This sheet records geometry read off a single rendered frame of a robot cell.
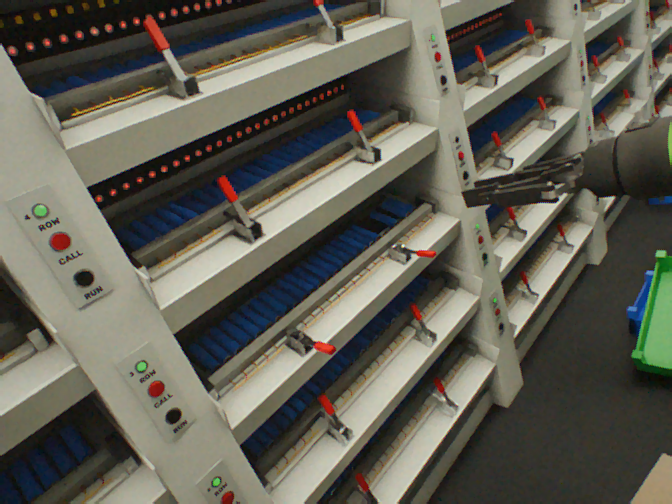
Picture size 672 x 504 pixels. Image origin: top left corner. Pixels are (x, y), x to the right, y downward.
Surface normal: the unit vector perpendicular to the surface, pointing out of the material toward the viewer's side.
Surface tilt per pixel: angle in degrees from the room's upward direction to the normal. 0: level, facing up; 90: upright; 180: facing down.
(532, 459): 0
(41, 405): 111
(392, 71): 90
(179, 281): 21
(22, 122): 90
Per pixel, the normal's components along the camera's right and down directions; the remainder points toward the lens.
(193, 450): 0.68, 0.07
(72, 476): -0.06, -0.78
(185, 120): 0.75, 0.37
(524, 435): -0.33, -0.86
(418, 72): -0.66, 0.51
